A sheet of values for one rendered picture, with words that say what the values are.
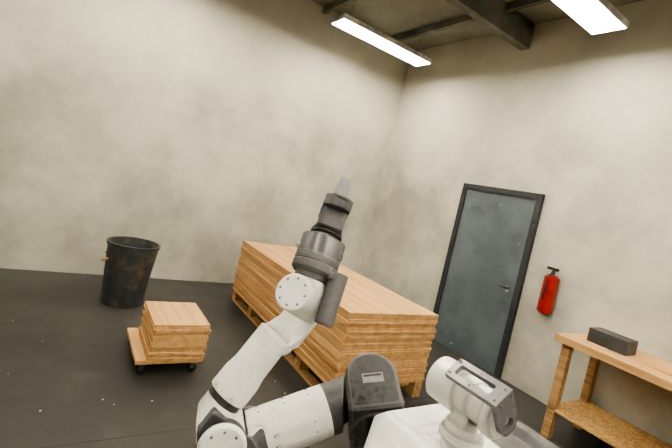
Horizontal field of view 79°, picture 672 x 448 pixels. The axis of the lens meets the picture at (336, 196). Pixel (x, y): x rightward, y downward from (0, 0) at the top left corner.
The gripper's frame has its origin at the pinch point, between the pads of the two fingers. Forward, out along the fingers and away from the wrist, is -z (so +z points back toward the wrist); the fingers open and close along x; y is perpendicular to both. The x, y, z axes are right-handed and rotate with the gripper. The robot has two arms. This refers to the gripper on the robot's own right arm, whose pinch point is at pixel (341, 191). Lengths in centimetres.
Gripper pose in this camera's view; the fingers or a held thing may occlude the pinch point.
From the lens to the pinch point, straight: 84.5
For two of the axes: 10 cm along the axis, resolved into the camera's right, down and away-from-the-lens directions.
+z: -3.1, 8.7, -3.7
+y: -9.4, -3.5, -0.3
